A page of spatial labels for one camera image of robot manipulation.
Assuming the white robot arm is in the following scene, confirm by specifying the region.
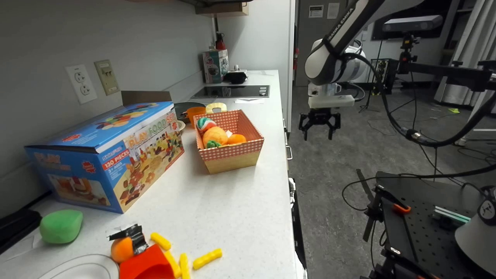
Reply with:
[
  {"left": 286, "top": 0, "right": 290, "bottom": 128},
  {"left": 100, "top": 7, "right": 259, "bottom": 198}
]
[{"left": 298, "top": 0, "right": 424, "bottom": 136}]

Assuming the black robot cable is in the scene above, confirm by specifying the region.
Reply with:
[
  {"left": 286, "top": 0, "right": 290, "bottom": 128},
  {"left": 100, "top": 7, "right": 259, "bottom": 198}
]
[{"left": 355, "top": 52, "right": 496, "bottom": 148}]

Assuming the yellow toy fry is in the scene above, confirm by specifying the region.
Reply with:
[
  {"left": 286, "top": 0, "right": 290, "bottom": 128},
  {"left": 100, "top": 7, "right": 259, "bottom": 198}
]
[{"left": 193, "top": 248, "right": 224, "bottom": 269}]

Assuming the orange toy ball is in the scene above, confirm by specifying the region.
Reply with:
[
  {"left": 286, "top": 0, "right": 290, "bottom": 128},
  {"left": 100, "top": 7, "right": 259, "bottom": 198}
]
[{"left": 111, "top": 237, "right": 134, "bottom": 263}]

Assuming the black induction cooktop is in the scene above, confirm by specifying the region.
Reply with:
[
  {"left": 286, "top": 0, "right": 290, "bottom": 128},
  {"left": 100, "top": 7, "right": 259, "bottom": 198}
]
[{"left": 193, "top": 85, "right": 270, "bottom": 99}]

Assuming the orange cup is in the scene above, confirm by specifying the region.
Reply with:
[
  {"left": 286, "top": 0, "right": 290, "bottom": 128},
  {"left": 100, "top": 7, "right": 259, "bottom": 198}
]
[{"left": 185, "top": 105, "right": 207, "bottom": 125}]

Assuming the blue toy food box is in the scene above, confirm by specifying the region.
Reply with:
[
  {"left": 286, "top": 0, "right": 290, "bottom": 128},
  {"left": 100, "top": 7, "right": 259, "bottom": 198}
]
[{"left": 25, "top": 100, "right": 185, "bottom": 212}]

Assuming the green sponge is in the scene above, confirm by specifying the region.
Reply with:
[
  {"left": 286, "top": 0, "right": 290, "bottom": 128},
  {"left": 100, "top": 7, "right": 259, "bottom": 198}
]
[{"left": 41, "top": 209, "right": 84, "bottom": 244}]

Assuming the black camera on stand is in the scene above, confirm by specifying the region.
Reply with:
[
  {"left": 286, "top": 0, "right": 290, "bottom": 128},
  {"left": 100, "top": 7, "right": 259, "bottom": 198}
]
[{"left": 383, "top": 13, "right": 444, "bottom": 34}]

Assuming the colourful carton box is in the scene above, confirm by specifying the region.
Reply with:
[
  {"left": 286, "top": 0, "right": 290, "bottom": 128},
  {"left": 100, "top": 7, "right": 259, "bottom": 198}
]
[{"left": 202, "top": 49, "right": 230, "bottom": 83}]

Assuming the beige light switch plate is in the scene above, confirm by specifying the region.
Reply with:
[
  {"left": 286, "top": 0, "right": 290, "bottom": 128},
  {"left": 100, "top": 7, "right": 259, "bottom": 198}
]
[{"left": 95, "top": 58, "right": 120, "bottom": 94}]

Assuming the striped plush toy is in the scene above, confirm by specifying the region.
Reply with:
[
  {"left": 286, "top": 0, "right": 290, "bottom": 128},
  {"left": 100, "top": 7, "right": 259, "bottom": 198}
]
[{"left": 197, "top": 116, "right": 218, "bottom": 133}]

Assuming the red checkered cardboard basket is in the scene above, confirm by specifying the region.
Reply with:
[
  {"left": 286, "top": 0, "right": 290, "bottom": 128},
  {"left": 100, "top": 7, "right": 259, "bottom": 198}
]
[{"left": 194, "top": 110, "right": 264, "bottom": 173}]

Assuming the orange plush toy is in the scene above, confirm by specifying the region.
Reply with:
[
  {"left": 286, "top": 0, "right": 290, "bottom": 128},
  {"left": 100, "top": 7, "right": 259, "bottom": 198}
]
[{"left": 204, "top": 125, "right": 231, "bottom": 147}]

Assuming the white plate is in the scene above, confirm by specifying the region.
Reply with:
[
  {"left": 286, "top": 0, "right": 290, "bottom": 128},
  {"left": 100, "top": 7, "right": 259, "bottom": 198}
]
[{"left": 39, "top": 254, "right": 120, "bottom": 279}]

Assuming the red toy fries holder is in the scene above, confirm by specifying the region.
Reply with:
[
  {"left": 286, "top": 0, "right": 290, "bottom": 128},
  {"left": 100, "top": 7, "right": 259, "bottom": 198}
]
[{"left": 120, "top": 244, "right": 176, "bottom": 279}]

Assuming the orange handled clamp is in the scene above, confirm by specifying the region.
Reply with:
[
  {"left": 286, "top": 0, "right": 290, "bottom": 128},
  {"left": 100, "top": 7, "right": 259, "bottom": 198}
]
[{"left": 376, "top": 184, "right": 413, "bottom": 215}]

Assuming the white wall outlet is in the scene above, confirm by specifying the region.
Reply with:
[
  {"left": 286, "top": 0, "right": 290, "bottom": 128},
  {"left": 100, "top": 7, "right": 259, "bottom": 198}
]
[{"left": 67, "top": 63, "right": 98, "bottom": 103}]

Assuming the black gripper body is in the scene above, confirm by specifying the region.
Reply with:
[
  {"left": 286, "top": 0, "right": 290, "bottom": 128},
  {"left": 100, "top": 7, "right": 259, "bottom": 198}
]
[{"left": 309, "top": 108, "right": 334, "bottom": 124}]

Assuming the black perforated robot table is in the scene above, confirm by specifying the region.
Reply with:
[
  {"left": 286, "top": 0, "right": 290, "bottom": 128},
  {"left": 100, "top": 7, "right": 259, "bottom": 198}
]
[{"left": 374, "top": 172, "right": 496, "bottom": 279}]

